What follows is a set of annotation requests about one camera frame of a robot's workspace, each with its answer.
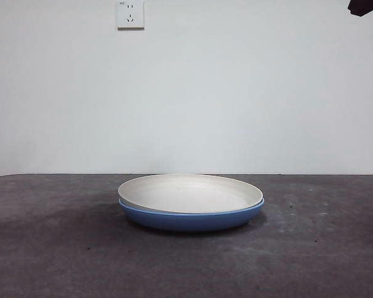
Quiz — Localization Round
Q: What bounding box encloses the white round plate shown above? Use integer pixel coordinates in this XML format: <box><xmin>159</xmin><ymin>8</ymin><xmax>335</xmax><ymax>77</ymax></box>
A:
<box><xmin>117</xmin><ymin>173</ymin><xmax>265</xmax><ymax>215</ymax></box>

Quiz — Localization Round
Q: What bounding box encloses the blue round plate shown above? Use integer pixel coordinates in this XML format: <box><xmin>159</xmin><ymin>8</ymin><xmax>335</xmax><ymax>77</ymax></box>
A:
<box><xmin>117</xmin><ymin>197</ymin><xmax>266</xmax><ymax>233</ymax></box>

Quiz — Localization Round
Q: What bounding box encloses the white wall socket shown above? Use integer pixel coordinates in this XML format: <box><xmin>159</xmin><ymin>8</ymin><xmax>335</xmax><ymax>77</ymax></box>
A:
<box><xmin>116</xmin><ymin>0</ymin><xmax>145</xmax><ymax>31</ymax></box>

